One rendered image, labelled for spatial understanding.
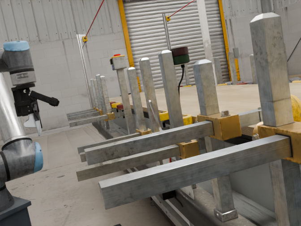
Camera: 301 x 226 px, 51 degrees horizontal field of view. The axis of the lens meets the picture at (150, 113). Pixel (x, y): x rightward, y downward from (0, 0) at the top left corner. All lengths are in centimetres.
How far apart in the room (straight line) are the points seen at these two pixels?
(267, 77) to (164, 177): 24
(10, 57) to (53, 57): 762
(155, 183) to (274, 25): 31
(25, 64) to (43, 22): 781
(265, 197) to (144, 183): 69
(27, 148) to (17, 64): 53
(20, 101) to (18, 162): 42
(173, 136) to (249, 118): 19
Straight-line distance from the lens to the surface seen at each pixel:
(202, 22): 284
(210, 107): 76
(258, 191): 109
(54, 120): 888
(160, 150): 95
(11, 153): 165
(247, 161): 48
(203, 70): 76
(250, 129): 91
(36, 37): 900
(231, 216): 85
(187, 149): 95
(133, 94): 147
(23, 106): 129
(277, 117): 55
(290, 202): 60
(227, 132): 71
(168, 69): 99
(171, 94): 99
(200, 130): 71
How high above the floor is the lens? 109
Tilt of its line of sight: 7 degrees down
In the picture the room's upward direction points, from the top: 10 degrees counter-clockwise
